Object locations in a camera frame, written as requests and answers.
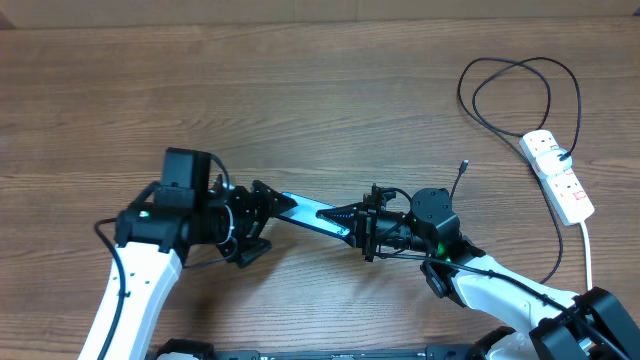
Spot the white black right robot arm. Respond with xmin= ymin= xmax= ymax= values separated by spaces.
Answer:
xmin=316 ymin=187 xmax=639 ymax=359

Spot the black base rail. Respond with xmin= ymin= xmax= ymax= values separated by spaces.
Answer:
xmin=144 ymin=339 xmax=489 ymax=360

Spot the white power strip cord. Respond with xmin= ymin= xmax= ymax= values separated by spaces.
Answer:
xmin=579 ymin=221 xmax=594 ymax=292

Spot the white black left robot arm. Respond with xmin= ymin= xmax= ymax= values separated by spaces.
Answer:
xmin=80 ymin=148 xmax=297 ymax=359

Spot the white charger adapter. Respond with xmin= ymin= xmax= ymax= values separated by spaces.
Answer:
xmin=533 ymin=148 xmax=573 ymax=179

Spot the black USB charging cable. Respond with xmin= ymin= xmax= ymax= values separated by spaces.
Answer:
xmin=448 ymin=56 xmax=583 ymax=285

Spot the white power strip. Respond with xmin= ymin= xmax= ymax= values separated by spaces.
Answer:
xmin=519 ymin=130 xmax=595 ymax=226

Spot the Samsung Galaxy smartphone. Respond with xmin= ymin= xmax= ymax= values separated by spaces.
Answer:
xmin=277 ymin=192 xmax=350 ymax=240

